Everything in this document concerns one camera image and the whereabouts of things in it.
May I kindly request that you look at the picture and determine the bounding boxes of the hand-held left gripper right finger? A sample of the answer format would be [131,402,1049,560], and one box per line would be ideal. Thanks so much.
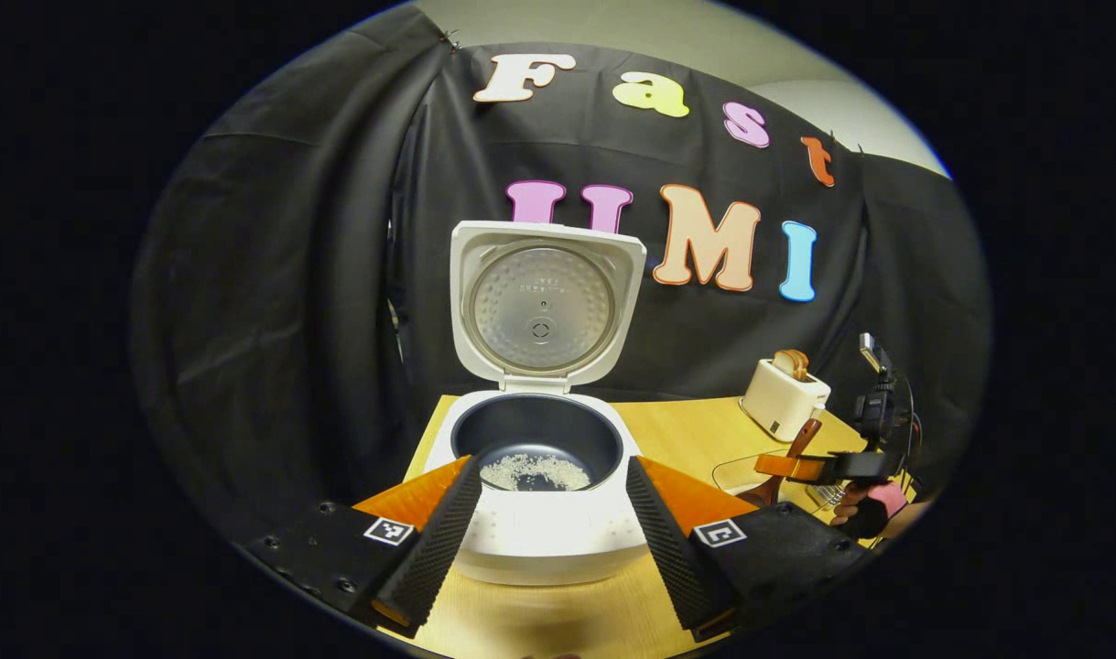
[625,455,874,642]

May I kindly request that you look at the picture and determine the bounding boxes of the brown wooden spoon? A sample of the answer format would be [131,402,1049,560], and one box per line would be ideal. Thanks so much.
[739,419,824,509]

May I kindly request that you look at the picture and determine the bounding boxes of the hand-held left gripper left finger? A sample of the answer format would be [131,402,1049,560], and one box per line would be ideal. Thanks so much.
[240,455,483,640]

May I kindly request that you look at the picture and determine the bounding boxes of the white rice cooker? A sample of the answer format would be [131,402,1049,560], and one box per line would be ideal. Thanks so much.
[423,220,650,587]

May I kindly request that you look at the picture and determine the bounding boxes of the white toaster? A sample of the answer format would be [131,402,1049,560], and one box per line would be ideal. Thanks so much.
[741,357,831,443]

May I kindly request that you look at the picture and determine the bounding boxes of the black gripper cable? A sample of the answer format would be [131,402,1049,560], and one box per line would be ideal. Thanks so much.
[896,375,925,477]

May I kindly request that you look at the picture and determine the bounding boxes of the clear container of rice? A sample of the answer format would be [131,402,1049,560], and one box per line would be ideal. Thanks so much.
[711,448,796,500]

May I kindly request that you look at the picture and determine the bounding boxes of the white rice grains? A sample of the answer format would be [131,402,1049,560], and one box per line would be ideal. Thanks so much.
[480,453,593,492]

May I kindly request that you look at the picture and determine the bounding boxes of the black backdrop cloth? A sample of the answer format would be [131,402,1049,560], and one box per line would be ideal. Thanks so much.
[129,5,993,550]

